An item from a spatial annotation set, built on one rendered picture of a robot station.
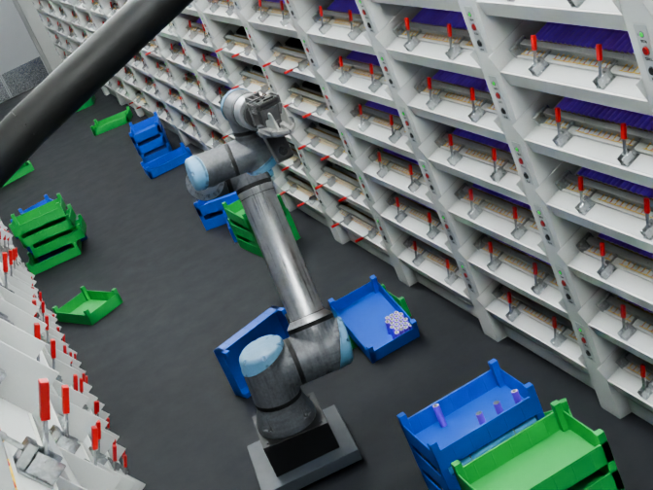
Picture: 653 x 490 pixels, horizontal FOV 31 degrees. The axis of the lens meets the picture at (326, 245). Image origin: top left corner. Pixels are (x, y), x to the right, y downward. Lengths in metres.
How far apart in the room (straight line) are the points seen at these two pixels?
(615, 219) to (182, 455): 1.92
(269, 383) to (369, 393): 0.54
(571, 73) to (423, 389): 1.49
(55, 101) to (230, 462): 3.33
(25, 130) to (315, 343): 2.89
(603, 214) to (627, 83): 0.46
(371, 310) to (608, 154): 1.77
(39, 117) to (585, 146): 2.22
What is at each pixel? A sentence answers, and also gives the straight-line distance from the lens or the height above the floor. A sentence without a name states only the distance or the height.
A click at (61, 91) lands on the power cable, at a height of 1.81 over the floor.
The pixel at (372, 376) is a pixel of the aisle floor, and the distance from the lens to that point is 4.05.
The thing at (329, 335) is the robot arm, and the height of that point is 0.39.
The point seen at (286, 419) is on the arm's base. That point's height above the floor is 0.22.
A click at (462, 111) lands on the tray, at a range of 3.33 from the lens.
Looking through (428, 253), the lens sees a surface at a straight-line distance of 4.37.
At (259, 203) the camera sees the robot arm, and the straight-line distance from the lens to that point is 3.56.
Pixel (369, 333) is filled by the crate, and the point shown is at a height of 0.05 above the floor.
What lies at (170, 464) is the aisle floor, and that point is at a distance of 4.13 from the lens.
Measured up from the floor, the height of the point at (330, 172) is 0.36.
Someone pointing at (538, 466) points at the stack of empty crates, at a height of 0.32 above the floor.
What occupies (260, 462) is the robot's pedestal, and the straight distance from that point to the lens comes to 3.76.
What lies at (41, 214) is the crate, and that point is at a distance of 6.78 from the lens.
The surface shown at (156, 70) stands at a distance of 7.67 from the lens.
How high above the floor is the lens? 1.92
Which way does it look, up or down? 22 degrees down
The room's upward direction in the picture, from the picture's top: 23 degrees counter-clockwise
